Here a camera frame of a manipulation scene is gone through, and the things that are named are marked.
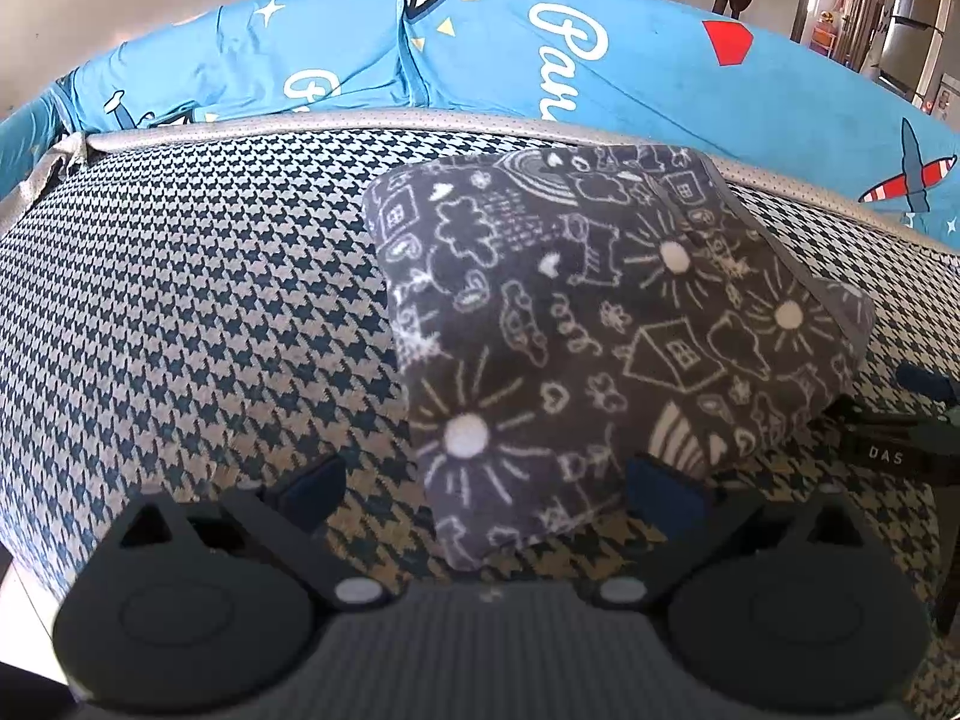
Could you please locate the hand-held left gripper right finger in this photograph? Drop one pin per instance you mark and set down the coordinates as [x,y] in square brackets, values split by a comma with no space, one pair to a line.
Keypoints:
[660,495]

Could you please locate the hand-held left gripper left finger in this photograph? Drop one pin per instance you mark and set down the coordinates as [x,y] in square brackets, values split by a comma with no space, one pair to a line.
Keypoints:
[307,491]

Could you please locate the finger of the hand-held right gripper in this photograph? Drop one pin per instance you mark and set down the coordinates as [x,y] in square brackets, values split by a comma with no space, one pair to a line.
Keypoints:
[926,379]
[870,416]

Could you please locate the grey doodle-print fleece jacket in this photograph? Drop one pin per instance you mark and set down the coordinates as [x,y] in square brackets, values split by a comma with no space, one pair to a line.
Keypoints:
[562,315]

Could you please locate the houndstooth sofa seat cushion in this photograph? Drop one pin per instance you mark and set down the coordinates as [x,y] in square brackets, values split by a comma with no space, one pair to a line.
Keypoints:
[187,277]

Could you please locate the silver refrigerator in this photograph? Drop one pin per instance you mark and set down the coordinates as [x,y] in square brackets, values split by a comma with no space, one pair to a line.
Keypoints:
[911,37]

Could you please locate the blue printed sofa cover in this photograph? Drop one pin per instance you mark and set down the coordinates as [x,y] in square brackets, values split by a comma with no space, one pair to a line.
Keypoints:
[337,52]

